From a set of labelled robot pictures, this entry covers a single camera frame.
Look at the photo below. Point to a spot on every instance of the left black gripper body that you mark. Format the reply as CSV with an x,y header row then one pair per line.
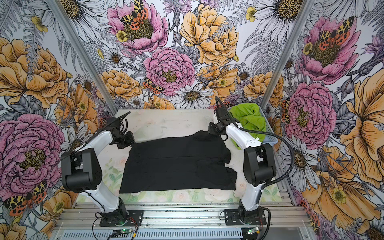
x,y
123,140

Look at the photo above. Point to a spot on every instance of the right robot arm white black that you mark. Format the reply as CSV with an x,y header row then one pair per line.
x,y
259,166

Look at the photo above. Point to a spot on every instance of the white vented cable duct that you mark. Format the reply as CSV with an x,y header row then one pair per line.
x,y
154,234

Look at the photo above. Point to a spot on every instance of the left aluminium corner post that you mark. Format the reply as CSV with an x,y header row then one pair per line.
x,y
61,16

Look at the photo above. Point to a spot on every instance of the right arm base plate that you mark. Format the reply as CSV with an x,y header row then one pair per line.
x,y
240,217

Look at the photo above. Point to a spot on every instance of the right aluminium corner post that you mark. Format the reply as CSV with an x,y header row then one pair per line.
x,y
300,23

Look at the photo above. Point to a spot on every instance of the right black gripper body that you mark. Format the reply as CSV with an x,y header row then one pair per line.
x,y
215,129

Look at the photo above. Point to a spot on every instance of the lime green towel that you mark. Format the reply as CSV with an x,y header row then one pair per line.
x,y
249,116

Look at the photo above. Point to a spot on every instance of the aluminium rail frame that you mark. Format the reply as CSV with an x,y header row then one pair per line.
x,y
182,215

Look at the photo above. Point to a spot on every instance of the aluminium corner post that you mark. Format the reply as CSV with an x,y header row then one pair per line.
x,y
300,23
61,16

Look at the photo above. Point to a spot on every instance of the black garment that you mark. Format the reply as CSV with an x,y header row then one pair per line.
x,y
197,161

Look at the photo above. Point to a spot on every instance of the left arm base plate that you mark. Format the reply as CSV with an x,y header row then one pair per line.
x,y
131,218

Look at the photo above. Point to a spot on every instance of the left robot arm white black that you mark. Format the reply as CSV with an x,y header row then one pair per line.
x,y
82,172

